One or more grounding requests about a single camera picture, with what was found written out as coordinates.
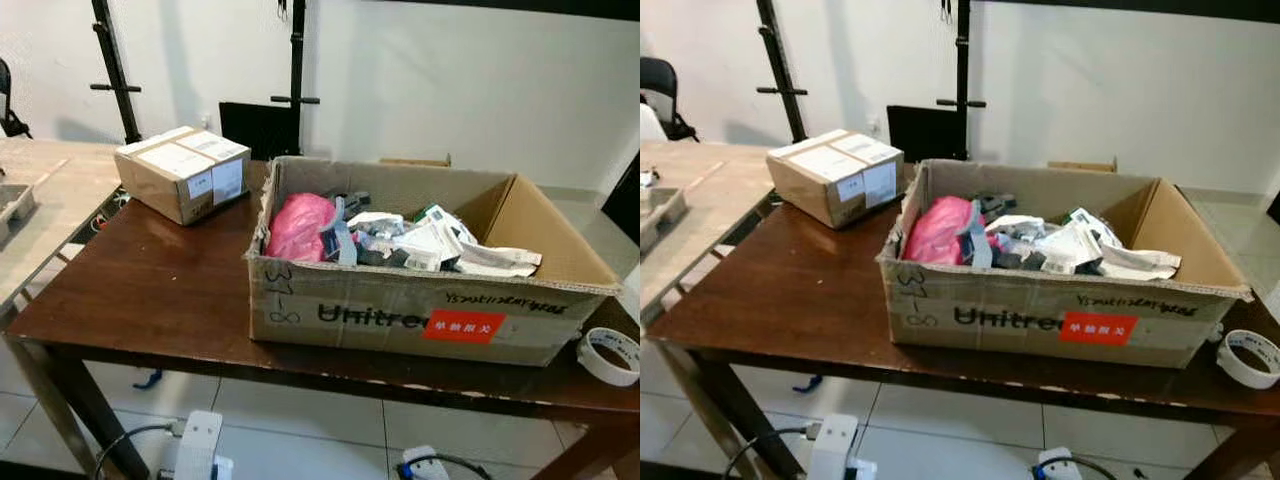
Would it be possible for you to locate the black stand pole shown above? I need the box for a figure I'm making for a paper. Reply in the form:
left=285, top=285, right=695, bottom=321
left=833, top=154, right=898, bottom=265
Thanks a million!
left=269, top=0, right=322, bottom=157
left=934, top=0, right=988, bottom=162
left=754, top=0, right=810, bottom=144
left=88, top=0, right=144, bottom=147

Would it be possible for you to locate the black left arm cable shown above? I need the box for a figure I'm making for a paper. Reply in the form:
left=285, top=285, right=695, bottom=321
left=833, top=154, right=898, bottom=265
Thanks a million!
left=92, top=421, right=187, bottom=480
left=721, top=426, right=817, bottom=480

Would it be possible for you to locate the white tape roll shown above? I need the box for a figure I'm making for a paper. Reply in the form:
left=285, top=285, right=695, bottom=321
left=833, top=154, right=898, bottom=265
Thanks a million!
left=576, top=326, right=641, bottom=389
left=1215, top=328, right=1280, bottom=392

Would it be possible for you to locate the dark brown wooden table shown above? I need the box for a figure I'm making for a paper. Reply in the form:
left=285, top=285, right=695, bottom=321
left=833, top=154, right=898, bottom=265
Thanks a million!
left=0, top=160, right=641, bottom=480
left=645, top=164, right=1280, bottom=480

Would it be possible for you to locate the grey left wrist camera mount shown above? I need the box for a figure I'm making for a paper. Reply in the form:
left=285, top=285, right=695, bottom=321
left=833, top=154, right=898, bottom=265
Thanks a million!
left=807, top=412, right=861, bottom=480
left=174, top=409, right=225, bottom=480

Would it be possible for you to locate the grey strap scrap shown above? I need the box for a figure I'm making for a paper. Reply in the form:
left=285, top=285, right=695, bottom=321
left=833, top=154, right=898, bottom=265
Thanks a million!
left=962, top=196, right=1017, bottom=270
left=322, top=193, right=373, bottom=268

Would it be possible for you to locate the pink plastic bag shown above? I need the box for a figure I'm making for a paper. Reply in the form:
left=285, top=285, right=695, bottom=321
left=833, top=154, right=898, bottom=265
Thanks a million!
left=264, top=192, right=339, bottom=264
left=901, top=195, right=977, bottom=267

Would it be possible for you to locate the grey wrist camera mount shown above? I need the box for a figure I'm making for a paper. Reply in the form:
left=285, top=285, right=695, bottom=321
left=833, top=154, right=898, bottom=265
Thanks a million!
left=1034, top=447, right=1087, bottom=480
left=399, top=445, right=452, bottom=480
left=174, top=409, right=225, bottom=480
left=807, top=412, right=861, bottom=480

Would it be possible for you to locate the green white small carton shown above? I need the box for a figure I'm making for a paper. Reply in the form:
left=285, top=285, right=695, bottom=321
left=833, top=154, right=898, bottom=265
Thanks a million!
left=1058, top=207, right=1121, bottom=251
left=413, top=204, right=480, bottom=247

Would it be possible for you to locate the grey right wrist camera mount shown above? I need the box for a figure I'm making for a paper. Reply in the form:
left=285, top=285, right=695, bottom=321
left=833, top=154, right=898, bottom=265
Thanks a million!
left=1034, top=447, right=1087, bottom=480
left=399, top=445, right=452, bottom=480

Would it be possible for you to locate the white flat paper packet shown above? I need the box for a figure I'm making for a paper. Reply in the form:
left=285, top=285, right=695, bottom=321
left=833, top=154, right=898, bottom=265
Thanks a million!
left=1095, top=245, right=1183, bottom=282
left=454, top=243, right=544, bottom=279

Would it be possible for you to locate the black office chair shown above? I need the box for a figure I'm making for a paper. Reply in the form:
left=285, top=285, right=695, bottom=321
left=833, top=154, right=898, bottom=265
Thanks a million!
left=640, top=57, right=699, bottom=144
left=0, top=57, right=32, bottom=140

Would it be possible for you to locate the black flat panel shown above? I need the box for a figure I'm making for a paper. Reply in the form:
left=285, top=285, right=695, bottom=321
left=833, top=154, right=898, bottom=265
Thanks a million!
left=886, top=104, right=968, bottom=164
left=218, top=100, right=302, bottom=162

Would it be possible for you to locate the light wooden table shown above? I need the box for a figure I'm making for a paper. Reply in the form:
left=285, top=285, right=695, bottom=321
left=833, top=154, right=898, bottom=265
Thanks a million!
left=0, top=137, right=123, bottom=327
left=640, top=140, right=777, bottom=323

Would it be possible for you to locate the large open cardboard box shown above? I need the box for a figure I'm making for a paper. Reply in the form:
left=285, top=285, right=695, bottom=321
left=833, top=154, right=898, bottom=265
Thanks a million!
left=876, top=158, right=1254, bottom=370
left=244, top=154, right=624, bottom=369

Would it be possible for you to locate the small labelled cardboard box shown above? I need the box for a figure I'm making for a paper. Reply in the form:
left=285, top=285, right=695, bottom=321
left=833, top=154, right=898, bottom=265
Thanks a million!
left=112, top=125, right=252, bottom=227
left=765, top=128, right=907, bottom=230

